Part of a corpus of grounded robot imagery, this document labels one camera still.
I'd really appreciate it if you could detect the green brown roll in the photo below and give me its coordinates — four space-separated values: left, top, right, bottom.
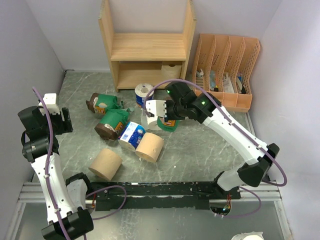
94 109 130 141
85 92 124 115
157 117 180 132

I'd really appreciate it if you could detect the beige toilet roll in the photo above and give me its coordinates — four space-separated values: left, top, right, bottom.
161 61 182 81

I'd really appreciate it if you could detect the blue roll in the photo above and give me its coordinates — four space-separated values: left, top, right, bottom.
134 83 153 108
118 121 146 152

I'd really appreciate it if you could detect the tan toilet roll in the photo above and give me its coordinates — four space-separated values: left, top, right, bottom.
135 132 164 163
88 148 123 182

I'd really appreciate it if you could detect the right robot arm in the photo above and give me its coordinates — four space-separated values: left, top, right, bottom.
165 81 280 199

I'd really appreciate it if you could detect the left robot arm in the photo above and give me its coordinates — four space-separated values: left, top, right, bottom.
17 106 94 240

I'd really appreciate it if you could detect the wooden two-tier shelf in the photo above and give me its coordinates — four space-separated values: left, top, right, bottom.
98 0 197 92

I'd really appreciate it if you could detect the white toilet roll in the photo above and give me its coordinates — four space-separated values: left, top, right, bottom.
146 116 161 131

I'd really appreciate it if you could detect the tan toilet roll front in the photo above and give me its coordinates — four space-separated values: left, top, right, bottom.
88 148 123 182

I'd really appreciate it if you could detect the blue wrapped roll lying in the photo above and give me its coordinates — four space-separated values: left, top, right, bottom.
118 121 146 152

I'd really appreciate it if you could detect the orange plastic file organizer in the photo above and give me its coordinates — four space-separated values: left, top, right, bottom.
191 33 261 113

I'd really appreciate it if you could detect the white roll bottom edge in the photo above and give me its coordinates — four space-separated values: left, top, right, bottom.
231 231 264 240

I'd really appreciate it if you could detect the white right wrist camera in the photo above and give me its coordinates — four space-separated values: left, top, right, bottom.
145 100 167 118

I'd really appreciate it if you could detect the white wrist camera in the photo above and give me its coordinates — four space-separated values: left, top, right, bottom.
145 100 167 118
43 93 61 115

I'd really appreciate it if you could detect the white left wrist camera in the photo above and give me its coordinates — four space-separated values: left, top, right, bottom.
43 93 61 115

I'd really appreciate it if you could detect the black mounting base plate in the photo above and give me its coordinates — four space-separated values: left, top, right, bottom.
87 181 241 211

